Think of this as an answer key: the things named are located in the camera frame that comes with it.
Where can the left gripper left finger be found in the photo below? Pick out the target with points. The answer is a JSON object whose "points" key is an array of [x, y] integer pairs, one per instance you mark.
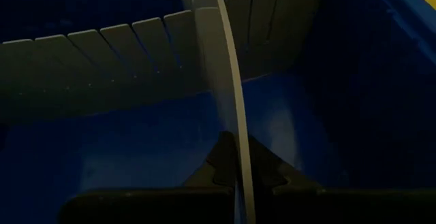
{"points": [[153, 207]]}

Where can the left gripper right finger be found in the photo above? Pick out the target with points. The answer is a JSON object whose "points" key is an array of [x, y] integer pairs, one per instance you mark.
{"points": [[340, 207]]}

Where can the slotted grey bin divider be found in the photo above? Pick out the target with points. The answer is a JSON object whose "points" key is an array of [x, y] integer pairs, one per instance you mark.
{"points": [[85, 71]]}

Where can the large blue plastic bin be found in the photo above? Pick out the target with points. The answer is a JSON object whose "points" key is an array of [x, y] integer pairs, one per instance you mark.
{"points": [[357, 81]]}

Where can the yellow foam rectangular block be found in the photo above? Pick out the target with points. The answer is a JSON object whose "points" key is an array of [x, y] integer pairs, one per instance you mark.
{"points": [[432, 2]]}

